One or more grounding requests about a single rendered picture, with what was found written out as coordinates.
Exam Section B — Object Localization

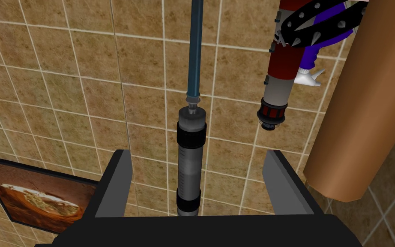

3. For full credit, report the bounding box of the grey syringe with blue plunger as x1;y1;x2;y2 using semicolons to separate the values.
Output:
176;0;207;217

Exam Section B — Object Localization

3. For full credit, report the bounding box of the brown cylinder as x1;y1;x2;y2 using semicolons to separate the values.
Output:
303;0;395;203

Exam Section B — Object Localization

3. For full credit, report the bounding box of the purple spray bottle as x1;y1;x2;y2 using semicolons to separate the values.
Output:
293;1;357;87

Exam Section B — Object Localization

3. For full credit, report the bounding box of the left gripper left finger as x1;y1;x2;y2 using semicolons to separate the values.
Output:
82;149;134;218

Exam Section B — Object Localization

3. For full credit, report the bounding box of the black spiked collar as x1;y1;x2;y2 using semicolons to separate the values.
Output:
277;0;369;48

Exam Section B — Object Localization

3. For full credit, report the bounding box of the framed food picture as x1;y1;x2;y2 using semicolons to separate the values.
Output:
0;154;99;235

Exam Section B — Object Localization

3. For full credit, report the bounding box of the red and grey flashlight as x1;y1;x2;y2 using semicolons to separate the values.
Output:
257;0;313;131

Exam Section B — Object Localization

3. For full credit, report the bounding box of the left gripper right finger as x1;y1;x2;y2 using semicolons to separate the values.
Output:
262;150;324;216

